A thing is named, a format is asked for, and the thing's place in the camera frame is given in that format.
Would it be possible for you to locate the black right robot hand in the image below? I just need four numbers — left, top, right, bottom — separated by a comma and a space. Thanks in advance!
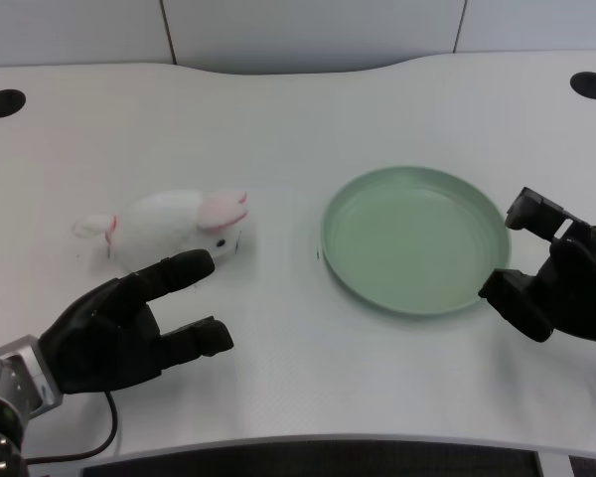
478, 186, 596, 349

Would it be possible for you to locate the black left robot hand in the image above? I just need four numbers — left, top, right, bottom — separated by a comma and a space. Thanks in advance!
38, 248, 235, 397

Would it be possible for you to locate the white pink-eared rabbit doll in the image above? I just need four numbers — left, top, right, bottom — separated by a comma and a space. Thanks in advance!
73, 187, 251, 272

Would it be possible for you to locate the light green round plate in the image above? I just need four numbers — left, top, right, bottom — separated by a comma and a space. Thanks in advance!
320, 165, 514, 318

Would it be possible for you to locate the dark textured panel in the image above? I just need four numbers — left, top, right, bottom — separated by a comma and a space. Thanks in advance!
81, 439, 545, 477

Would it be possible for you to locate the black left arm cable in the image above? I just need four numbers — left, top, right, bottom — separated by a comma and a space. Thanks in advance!
23, 391, 119, 466

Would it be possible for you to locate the black round cable grommet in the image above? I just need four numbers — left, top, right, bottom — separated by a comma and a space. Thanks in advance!
569, 71, 596, 100
0, 88, 27, 119

